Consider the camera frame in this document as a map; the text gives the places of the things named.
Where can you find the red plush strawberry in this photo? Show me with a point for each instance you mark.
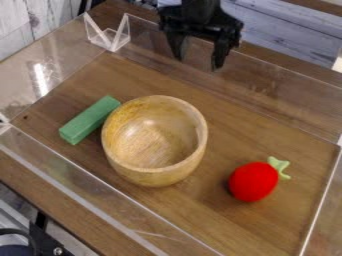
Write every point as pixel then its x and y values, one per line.
pixel 253 180

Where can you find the green rectangular block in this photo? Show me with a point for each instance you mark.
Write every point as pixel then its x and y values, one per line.
pixel 88 120

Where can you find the black table clamp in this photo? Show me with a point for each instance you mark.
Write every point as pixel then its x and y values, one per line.
pixel 46 245

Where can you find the clear acrylic corner bracket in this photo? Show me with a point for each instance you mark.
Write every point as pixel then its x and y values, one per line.
pixel 108 38

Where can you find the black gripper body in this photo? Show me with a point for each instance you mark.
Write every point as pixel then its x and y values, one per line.
pixel 199 18

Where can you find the wooden bowl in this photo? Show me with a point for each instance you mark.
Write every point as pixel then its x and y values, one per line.
pixel 153 139

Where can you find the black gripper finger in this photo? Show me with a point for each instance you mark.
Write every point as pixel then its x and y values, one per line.
pixel 223 44
pixel 177 42

